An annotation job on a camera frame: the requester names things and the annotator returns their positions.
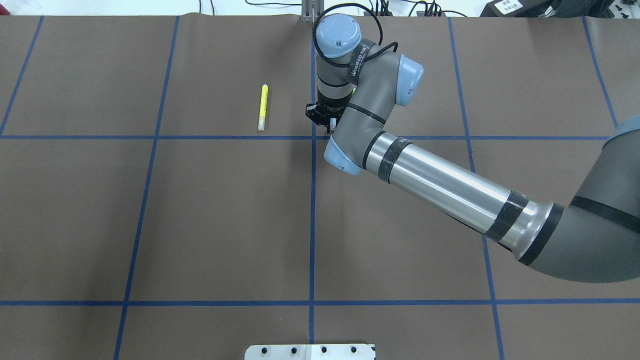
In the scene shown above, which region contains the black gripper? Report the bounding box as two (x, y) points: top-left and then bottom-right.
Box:
(305, 100), (346, 135)

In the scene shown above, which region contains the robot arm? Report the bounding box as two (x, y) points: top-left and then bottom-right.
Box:
(305, 11), (640, 283)

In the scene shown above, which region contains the yellow highlighter pen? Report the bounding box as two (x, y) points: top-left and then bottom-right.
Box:
(257, 84), (269, 132)

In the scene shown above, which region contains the brown paper table mat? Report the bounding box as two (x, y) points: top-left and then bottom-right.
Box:
(1, 13), (639, 360)

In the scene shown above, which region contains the black box with label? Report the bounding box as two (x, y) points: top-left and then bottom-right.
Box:
(480, 0), (553, 18)

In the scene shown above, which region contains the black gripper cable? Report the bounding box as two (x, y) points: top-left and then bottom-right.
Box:
(312, 3), (399, 68)

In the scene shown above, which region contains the aluminium frame post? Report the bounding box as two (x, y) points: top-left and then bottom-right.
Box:
(301, 0), (325, 24)

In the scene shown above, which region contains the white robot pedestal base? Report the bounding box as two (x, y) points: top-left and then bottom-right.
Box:
(244, 343), (377, 360)

